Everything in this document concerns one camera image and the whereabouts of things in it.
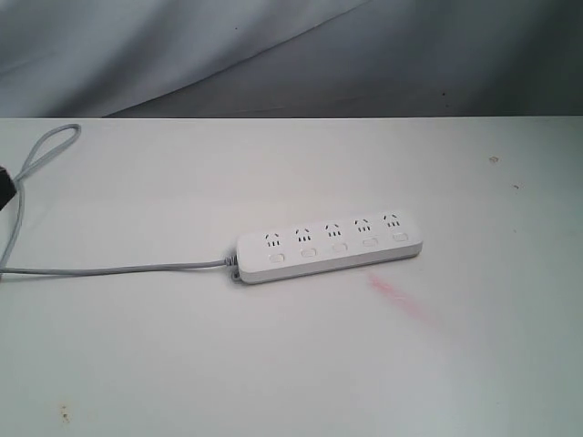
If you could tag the grey backdrop cloth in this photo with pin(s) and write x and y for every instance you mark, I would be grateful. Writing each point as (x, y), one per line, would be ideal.
(290, 58)

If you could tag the white five-outlet power strip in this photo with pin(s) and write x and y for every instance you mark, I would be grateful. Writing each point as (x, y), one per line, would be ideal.
(318, 247)

